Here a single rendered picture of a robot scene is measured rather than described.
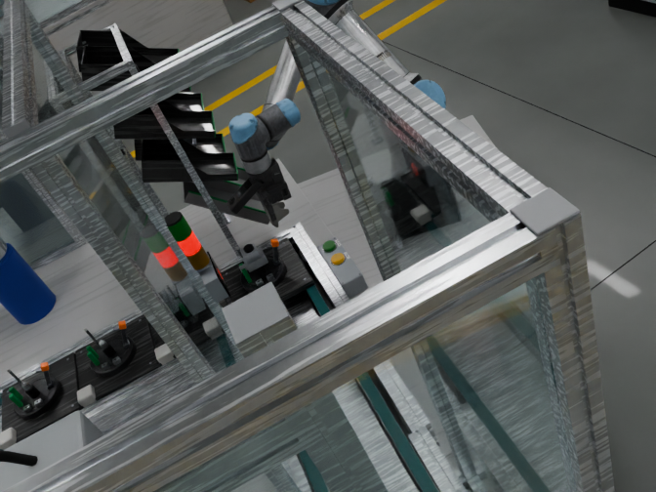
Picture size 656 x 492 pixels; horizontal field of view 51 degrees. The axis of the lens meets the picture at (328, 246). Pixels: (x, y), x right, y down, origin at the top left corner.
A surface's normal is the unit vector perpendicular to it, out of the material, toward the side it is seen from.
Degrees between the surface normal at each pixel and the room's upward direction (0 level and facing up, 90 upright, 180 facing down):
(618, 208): 0
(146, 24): 90
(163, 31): 90
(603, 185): 0
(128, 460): 0
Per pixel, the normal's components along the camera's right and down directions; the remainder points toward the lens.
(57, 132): 0.36, 0.53
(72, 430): -0.33, -0.70
